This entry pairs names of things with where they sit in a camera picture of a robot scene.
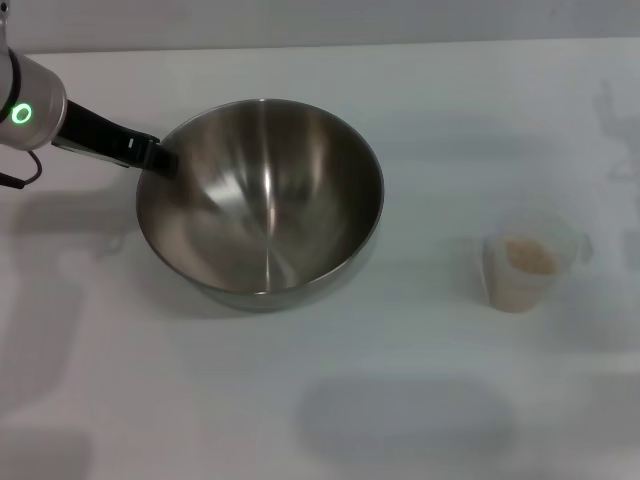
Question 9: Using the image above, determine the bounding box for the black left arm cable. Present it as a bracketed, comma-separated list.
[0, 149, 44, 191]

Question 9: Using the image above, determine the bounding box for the stainless steel mixing bowl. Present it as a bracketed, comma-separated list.
[135, 98, 386, 314]

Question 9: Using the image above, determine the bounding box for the white uncooked rice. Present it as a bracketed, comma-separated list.
[492, 234, 558, 311]

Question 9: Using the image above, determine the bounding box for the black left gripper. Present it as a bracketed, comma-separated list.
[51, 99, 180, 181]

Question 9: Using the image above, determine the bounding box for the clear plastic measuring cup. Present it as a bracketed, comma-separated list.
[481, 210, 594, 314]

